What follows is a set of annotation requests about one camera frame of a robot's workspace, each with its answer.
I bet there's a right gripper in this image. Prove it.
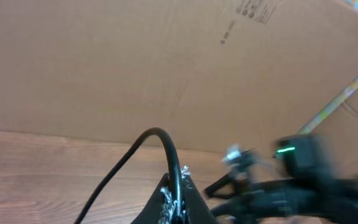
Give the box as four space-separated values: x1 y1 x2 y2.
204 169 288 223

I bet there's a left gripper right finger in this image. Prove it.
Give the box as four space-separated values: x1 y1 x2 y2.
181 166 218 224

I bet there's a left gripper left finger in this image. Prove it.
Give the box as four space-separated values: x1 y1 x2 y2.
131 174 179 224

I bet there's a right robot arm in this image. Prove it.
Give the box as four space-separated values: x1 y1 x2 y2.
204 134 358 223

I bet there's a cardboard box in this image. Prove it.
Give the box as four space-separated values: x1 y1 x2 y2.
0 0 358 175

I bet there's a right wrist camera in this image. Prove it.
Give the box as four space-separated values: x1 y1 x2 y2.
222 144 255 171

